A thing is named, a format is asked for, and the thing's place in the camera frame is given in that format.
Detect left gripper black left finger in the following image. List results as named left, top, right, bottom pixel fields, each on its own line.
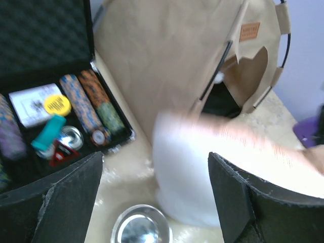
left=1, top=152, right=103, bottom=243

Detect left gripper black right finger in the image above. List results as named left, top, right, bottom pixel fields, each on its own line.
left=208, top=153, right=323, bottom=243

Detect stainless steel pet bowl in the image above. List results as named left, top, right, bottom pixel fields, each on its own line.
left=110, top=204, right=173, bottom=243

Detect beige patterned pet cushion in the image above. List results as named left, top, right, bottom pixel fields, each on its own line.
left=152, top=111, right=323, bottom=226

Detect beige and black pet tent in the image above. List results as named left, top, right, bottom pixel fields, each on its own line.
left=95, top=1, right=281, bottom=139

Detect red all in triangle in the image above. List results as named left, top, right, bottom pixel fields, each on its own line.
left=49, top=140, right=79, bottom=167

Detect clear dealer button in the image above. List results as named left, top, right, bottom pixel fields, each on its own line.
left=54, top=126, right=84, bottom=152

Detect purple chip stack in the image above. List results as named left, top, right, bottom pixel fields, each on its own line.
left=1, top=95, right=27, bottom=160

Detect teal card cutter block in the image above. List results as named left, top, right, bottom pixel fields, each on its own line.
left=31, top=114, right=66, bottom=151

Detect purple box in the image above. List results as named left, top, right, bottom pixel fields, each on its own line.
left=293, top=116, right=323, bottom=148

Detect black poker chip case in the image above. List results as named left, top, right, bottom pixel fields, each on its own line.
left=1, top=1, right=135, bottom=194

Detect green chip stack right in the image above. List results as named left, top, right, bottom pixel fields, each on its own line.
left=77, top=70, right=125, bottom=135

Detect yellow round chip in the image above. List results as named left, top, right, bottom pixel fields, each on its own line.
left=44, top=94, right=71, bottom=116

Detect white playing card deck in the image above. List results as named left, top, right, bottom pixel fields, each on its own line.
left=9, top=84, right=62, bottom=128

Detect white pompom toy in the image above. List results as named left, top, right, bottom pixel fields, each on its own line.
left=214, top=71, right=225, bottom=84

